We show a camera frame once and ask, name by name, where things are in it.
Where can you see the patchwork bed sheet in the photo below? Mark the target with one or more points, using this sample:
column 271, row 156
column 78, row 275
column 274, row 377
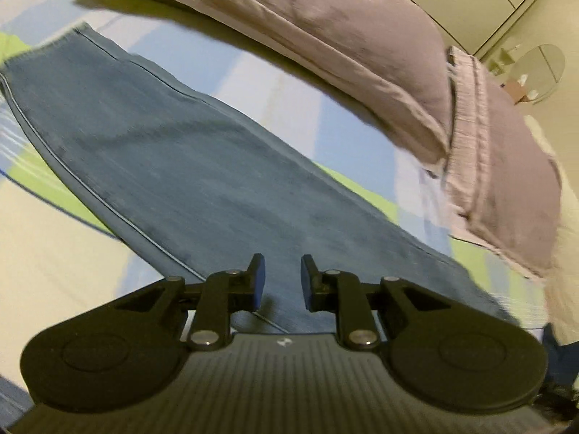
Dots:
column 49, row 239

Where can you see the round glass table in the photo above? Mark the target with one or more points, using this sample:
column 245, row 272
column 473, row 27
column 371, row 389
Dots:
column 543, row 65

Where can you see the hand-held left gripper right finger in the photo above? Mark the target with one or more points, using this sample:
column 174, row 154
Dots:
column 307, row 285

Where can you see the dark blue cloth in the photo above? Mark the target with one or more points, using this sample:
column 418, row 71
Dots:
column 557, row 341

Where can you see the blue jeans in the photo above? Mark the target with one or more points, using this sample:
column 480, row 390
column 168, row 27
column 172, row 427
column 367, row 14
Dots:
column 190, row 176

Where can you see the small brown box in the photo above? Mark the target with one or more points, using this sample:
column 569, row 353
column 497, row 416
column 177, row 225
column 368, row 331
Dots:
column 515, row 88

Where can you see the mauve pillow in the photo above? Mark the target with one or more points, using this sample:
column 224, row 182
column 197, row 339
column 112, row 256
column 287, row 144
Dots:
column 325, row 31
column 515, row 167

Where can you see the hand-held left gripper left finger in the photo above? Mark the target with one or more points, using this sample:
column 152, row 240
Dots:
column 257, row 282

